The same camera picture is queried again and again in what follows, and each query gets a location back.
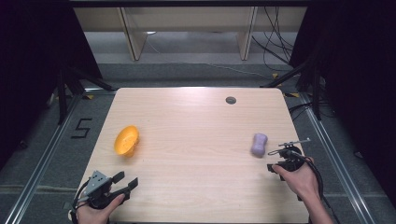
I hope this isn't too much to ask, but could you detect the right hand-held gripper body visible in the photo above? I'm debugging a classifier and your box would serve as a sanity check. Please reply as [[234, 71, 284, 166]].
[[272, 137, 312, 182]]

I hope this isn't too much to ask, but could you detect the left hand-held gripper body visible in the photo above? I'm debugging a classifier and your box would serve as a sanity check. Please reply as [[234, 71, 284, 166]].
[[81, 170, 131, 210]]

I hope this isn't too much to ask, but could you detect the purple bone-shaped toy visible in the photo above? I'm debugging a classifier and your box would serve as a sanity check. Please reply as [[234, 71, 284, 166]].
[[250, 133, 269, 159]]

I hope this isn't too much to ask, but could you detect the orange plastic bowl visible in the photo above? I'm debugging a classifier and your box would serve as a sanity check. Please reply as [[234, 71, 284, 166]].
[[113, 124, 140, 158]]

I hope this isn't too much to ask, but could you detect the person's right hand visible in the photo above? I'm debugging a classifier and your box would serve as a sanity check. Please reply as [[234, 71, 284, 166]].
[[272, 156, 321, 203]]

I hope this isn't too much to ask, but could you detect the person's left hand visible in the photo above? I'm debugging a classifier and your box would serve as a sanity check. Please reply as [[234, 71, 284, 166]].
[[76, 192, 126, 224]]

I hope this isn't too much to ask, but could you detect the black metal tripod stand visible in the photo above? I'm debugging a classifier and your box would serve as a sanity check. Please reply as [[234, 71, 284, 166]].
[[55, 63, 116, 126], [261, 55, 323, 121]]

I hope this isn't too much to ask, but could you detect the dark curtain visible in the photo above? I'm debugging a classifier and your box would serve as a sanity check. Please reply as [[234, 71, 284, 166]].
[[0, 0, 105, 171], [289, 0, 396, 206]]

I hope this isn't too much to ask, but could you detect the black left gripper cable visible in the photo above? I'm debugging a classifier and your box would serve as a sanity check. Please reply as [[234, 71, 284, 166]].
[[64, 179, 92, 224]]

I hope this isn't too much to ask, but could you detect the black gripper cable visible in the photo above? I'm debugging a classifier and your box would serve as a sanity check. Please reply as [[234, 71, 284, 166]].
[[64, 179, 92, 224], [289, 149, 342, 224]]

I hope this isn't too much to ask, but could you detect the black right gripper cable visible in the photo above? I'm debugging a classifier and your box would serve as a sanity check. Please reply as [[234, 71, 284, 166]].
[[289, 149, 342, 224]]

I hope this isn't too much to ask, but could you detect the aluminium floor rail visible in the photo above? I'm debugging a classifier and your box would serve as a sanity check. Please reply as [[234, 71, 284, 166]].
[[3, 88, 117, 224], [298, 92, 378, 224]]

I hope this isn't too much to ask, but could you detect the bundle of black floor cables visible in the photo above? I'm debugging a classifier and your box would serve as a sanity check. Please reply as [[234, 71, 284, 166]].
[[251, 7, 296, 73]]

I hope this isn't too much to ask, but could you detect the pale wooden furniture frame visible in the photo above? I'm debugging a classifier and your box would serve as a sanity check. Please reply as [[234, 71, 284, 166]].
[[73, 6, 308, 62]]

